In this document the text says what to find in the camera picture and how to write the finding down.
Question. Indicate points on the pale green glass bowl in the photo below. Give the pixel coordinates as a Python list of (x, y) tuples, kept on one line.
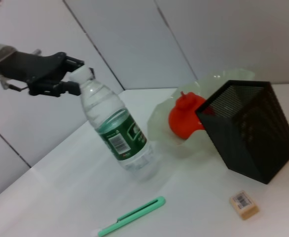
[(164, 118)]

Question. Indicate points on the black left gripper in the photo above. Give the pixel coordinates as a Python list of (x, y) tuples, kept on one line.
[(36, 67)]

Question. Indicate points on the beige eraser with barcode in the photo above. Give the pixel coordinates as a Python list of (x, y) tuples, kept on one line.
[(244, 206)]

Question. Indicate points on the black mesh pen holder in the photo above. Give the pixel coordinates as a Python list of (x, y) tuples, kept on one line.
[(253, 138)]

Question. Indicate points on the mint green utility knife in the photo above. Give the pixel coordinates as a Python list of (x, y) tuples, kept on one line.
[(134, 213)]

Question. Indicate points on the clear green label water bottle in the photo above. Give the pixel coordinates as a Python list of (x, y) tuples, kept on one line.
[(115, 128)]

